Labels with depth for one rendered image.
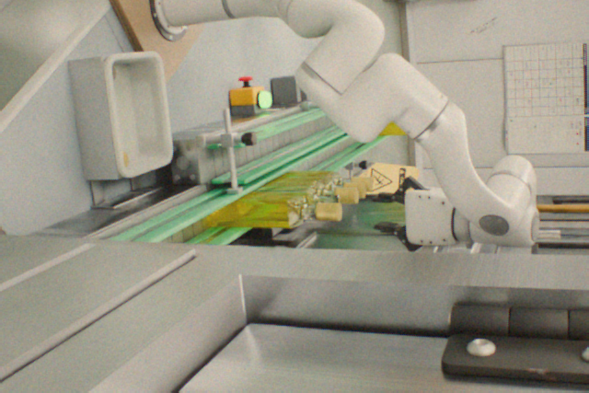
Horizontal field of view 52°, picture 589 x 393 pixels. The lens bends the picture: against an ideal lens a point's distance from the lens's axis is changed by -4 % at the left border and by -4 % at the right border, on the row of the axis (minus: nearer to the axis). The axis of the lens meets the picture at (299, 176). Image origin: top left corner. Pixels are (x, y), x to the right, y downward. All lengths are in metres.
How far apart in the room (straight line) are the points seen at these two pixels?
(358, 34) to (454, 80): 6.13
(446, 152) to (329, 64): 0.24
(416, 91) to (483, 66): 6.15
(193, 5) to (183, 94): 0.24
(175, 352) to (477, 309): 0.10
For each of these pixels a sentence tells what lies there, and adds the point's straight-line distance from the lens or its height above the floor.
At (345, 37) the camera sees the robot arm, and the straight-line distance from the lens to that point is 1.03.
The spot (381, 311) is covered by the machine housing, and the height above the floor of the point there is 1.49.
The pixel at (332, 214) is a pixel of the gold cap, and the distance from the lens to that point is 1.21.
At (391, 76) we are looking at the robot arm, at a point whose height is 1.32.
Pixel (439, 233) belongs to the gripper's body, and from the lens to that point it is 1.13.
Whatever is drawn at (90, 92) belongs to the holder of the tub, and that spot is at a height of 0.79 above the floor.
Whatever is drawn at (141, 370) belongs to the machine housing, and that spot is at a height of 1.43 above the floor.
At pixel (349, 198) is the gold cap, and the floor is 1.15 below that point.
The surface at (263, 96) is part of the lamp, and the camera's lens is 1.66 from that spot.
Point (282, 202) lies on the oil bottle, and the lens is 1.23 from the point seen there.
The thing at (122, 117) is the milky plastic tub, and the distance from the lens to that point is 1.27.
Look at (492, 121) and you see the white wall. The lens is 7.15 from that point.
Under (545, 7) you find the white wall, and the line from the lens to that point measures 7.07.
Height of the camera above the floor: 1.55
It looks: 22 degrees down
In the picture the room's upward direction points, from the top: 89 degrees clockwise
